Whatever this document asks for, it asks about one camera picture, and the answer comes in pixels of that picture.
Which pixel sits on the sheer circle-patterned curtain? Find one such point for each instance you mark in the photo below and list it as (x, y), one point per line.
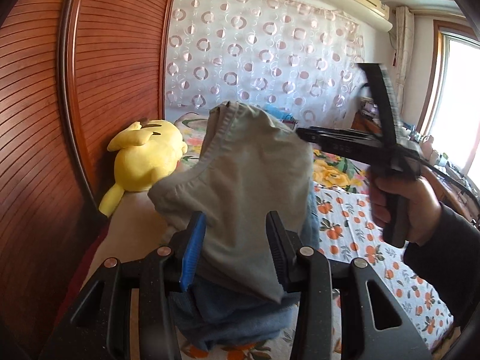
(243, 45)

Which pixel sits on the person's right forearm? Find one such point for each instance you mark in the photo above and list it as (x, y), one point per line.
(446, 255)

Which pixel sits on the stack of blue jeans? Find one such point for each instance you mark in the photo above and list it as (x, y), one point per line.
(232, 318)

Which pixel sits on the orange fruit print bedsheet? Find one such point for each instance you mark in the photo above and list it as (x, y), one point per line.
(356, 240)

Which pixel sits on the wood-framed window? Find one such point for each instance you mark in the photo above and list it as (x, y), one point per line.
(453, 101)

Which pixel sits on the brown wooden cabinet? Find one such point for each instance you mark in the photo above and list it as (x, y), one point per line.
(362, 125)

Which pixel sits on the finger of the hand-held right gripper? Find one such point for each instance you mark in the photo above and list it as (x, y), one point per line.
(382, 97)
(337, 138)

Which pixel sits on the yellow plush toy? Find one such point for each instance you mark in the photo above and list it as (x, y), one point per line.
(142, 161)

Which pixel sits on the white window curtain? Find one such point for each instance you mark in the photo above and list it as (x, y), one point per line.
(403, 63)

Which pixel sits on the blue item on box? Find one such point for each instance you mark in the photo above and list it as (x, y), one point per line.
(279, 114)

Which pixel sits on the stack of papers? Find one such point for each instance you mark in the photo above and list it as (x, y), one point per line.
(369, 108)

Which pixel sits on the person's right hand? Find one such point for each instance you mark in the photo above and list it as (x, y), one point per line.
(420, 206)

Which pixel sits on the brown slatted wooden wardrobe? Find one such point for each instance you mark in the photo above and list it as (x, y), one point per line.
(56, 101)

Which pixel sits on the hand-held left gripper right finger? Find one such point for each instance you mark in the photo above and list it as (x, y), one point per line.
(279, 255)

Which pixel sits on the grey-green pants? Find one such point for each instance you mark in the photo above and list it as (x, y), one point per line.
(243, 180)

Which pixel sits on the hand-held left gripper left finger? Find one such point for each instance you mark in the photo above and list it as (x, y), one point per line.
(192, 258)

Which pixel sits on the pink floral blanket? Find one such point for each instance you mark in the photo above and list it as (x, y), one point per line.
(333, 168)

